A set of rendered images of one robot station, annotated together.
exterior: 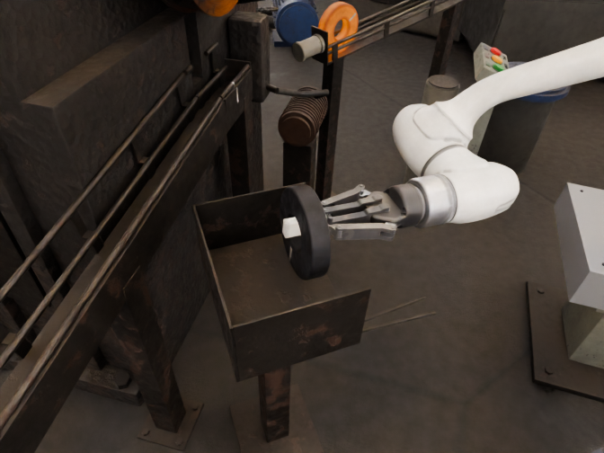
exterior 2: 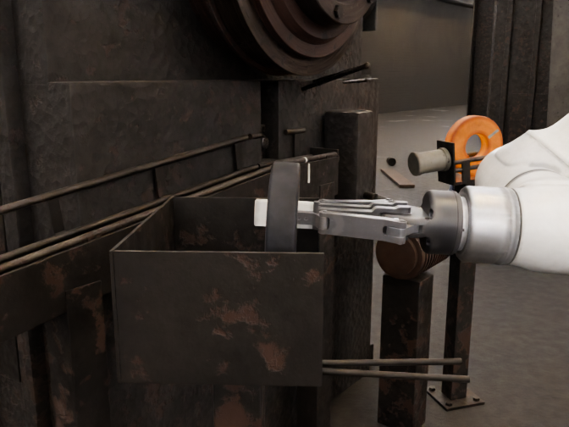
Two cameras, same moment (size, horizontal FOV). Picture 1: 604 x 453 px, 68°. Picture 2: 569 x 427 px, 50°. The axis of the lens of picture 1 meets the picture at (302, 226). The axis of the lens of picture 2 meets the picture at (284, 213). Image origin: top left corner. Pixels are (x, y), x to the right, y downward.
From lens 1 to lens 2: 45 cm
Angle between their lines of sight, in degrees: 36
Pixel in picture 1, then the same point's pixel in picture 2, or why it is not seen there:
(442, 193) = (496, 199)
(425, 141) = (503, 169)
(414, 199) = (449, 201)
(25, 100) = (52, 81)
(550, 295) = not seen: outside the picture
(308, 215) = (274, 174)
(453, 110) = (547, 132)
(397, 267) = not seen: outside the picture
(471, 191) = (547, 203)
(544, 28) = not seen: outside the picture
